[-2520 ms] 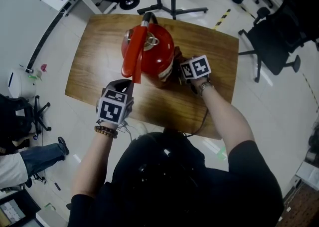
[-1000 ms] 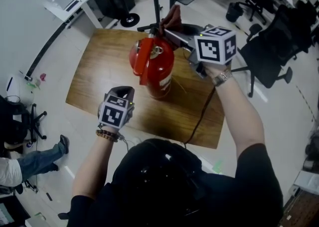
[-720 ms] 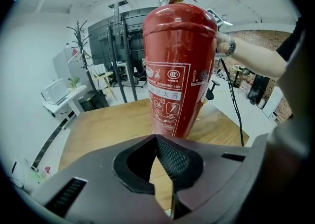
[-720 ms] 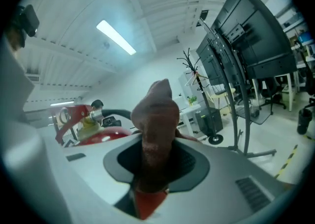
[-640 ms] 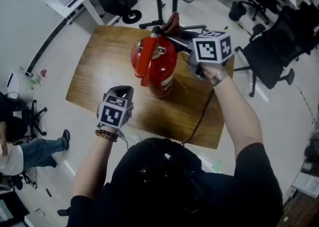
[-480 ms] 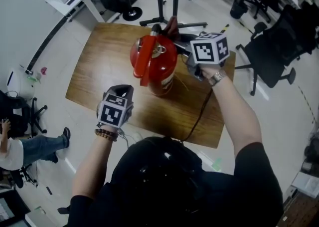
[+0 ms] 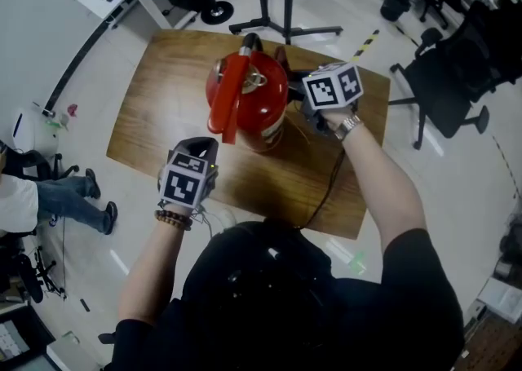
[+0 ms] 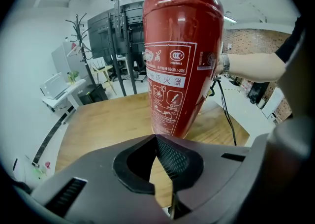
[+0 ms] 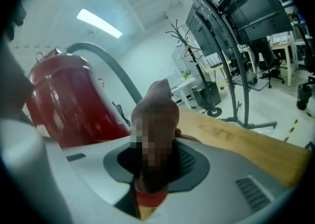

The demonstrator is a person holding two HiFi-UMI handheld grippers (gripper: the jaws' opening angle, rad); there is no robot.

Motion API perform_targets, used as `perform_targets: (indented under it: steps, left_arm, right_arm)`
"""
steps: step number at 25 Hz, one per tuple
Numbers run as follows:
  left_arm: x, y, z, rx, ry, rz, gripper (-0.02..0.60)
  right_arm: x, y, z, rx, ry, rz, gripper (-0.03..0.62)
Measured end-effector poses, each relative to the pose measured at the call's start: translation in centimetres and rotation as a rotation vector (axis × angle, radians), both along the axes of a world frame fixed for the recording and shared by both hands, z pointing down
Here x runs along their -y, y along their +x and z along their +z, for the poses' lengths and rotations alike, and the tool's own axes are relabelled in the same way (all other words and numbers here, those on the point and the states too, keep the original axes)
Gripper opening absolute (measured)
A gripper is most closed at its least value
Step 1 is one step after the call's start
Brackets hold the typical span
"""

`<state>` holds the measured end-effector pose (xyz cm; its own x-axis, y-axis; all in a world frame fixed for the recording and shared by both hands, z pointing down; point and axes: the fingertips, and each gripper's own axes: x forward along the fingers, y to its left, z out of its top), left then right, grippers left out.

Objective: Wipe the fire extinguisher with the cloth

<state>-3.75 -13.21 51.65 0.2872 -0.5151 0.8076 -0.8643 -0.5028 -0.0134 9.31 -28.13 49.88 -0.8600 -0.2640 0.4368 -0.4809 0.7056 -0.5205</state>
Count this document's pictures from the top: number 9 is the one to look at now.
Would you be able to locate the red fire extinguisher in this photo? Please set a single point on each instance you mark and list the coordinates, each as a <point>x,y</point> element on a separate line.
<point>73,100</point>

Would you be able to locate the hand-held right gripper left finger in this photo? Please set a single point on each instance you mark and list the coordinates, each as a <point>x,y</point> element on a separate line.
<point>83,169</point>

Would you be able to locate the brown wiping cloth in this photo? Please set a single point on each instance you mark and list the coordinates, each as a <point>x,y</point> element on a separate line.
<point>157,109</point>

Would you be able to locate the black equipment case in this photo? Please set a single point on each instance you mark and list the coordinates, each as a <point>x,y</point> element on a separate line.
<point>209,95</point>

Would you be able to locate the long ceiling light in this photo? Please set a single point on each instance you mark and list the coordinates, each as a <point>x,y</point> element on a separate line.
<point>99,23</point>

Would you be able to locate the pale wooden stool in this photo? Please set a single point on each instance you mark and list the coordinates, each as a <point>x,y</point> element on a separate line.
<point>216,69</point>

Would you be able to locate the black trash bin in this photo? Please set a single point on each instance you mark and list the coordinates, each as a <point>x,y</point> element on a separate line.
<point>304,96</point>

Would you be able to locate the white desk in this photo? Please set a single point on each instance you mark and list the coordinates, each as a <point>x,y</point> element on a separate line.
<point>283,45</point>
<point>183,87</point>

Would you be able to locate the green potted plant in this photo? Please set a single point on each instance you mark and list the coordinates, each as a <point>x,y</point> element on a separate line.
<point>186,74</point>

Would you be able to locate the black coat rack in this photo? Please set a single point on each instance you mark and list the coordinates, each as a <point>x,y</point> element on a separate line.
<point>197,70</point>

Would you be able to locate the white cabinet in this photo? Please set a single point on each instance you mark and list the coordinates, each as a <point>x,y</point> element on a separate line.
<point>179,58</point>

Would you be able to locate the black display stand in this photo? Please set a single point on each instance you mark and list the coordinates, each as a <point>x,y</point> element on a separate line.
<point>242,82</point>

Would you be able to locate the person's black shirt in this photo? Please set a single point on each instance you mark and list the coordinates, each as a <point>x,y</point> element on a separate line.
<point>12,82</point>

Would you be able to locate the black office chair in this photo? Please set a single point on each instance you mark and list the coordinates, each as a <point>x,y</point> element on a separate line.
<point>310,60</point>
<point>267,58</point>

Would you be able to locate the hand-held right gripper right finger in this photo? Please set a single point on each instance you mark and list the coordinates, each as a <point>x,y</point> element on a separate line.
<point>221,183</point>

